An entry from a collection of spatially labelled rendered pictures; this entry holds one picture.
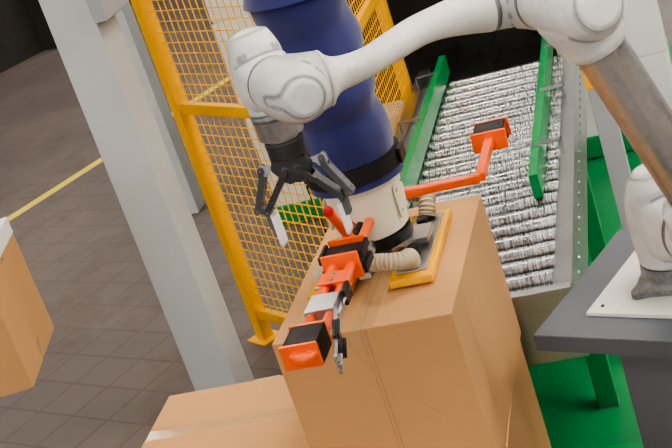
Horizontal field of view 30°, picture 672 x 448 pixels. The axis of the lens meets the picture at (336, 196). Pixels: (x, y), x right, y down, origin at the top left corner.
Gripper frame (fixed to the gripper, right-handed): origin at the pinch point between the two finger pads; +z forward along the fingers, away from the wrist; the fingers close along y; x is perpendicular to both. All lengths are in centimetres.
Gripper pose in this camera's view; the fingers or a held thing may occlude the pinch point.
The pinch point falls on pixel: (315, 232)
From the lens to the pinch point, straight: 241.4
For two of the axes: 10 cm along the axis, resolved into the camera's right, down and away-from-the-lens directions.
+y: -9.3, 1.9, 3.1
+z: 3.0, 8.9, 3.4
